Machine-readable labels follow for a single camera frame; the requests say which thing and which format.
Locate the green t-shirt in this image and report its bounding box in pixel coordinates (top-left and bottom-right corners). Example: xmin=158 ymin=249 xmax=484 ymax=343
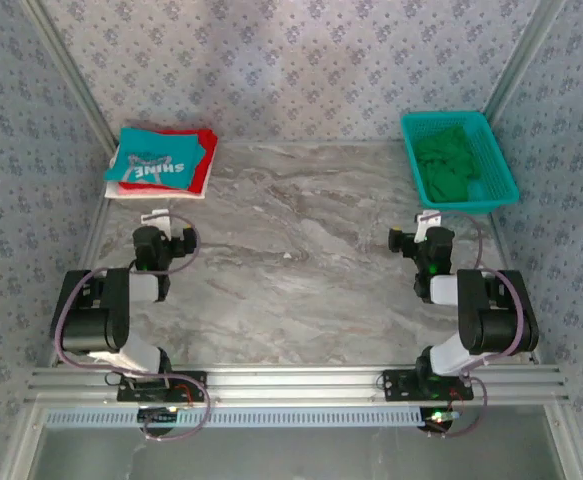
xmin=414 ymin=125 xmax=485 ymax=204

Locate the stack of folded shirts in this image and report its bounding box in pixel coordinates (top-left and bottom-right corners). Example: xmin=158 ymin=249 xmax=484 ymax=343
xmin=115 ymin=128 xmax=219 ymax=196

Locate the teal printed folded t-shirt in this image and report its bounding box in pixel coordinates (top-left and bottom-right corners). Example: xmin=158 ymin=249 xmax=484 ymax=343
xmin=104 ymin=127 xmax=207 ymax=191

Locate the teal plastic basket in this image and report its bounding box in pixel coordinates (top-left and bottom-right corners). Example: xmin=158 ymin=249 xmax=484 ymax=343
xmin=400 ymin=110 xmax=521 ymax=217

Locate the left controller circuit board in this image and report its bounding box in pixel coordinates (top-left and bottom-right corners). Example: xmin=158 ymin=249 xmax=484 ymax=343
xmin=136 ymin=407 xmax=180 ymax=436

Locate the controller circuit board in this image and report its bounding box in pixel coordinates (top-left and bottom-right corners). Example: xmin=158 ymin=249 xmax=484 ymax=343
xmin=136 ymin=407 xmax=180 ymax=436
xmin=420 ymin=407 xmax=460 ymax=436

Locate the right controller circuit board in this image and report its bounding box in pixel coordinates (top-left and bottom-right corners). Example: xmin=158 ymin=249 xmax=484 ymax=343
xmin=420 ymin=407 xmax=460 ymax=436

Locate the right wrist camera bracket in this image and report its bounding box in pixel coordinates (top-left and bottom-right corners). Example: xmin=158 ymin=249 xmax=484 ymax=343
xmin=414 ymin=210 xmax=443 ymax=244

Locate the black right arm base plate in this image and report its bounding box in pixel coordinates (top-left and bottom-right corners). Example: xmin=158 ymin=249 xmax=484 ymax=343
xmin=381 ymin=368 xmax=475 ymax=402

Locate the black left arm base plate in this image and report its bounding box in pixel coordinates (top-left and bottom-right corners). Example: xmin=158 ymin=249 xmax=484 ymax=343
xmin=116 ymin=370 xmax=208 ymax=404

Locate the aluminium mounting rail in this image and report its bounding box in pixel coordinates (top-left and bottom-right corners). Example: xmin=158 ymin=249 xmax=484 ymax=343
xmin=25 ymin=364 xmax=570 ymax=406

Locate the aluminium frame post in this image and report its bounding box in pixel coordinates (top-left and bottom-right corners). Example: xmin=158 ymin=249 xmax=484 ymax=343
xmin=483 ymin=0 xmax=570 ymax=126
xmin=23 ymin=0 xmax=120 ymax=156

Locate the grey slotted cable duct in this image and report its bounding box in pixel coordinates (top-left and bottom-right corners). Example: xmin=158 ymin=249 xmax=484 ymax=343
xmin=44 ymin=405 xmax=422 ymax=429

